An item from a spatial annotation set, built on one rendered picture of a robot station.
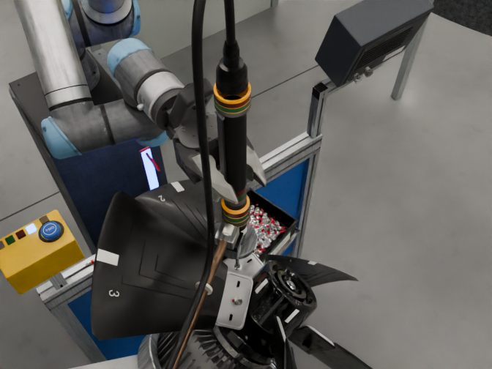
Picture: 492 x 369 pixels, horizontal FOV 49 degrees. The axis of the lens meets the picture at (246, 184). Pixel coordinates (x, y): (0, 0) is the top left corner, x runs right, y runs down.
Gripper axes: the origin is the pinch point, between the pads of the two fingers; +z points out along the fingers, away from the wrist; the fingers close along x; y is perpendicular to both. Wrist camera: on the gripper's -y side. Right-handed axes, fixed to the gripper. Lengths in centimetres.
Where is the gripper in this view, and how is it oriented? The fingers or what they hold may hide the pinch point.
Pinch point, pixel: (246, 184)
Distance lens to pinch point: 73.4
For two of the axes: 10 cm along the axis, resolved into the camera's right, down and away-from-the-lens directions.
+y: 0.0, 5.7, 8.2
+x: -8.1, 4.8, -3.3
